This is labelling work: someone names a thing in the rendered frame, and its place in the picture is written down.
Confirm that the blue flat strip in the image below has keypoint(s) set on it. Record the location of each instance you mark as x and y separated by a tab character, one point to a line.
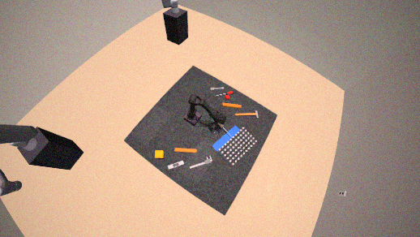
222	141

